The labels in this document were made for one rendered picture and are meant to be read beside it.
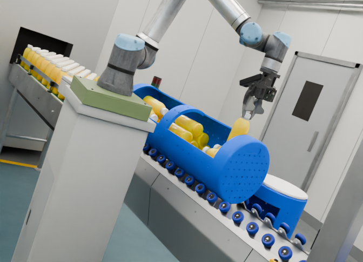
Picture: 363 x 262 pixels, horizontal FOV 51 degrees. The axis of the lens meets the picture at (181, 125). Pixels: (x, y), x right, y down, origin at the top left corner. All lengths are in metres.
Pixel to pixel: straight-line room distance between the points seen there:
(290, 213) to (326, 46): 4.45
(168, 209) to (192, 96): 5.49
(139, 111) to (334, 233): 0.85
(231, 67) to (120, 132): 5.97
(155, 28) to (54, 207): 0.83
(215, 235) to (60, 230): 0.61
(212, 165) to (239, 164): 0.11
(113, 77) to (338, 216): 0.99
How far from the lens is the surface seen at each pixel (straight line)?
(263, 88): 1.55
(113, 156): 1.55
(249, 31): 1.44
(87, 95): 1.43
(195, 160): 1.59
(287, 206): 1.85
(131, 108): 1.48
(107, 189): 1.60
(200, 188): 1.59
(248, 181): 1.62
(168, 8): 1.68
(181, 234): 1.66
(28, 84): 3.22
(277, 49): 1.58
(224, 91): 7.42
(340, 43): 5.96
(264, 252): 1.39
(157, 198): 1.76
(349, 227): 0.96
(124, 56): 1.55
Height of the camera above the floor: 1.41
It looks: 9 degrees down
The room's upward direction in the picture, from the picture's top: 21 degrees clockwise
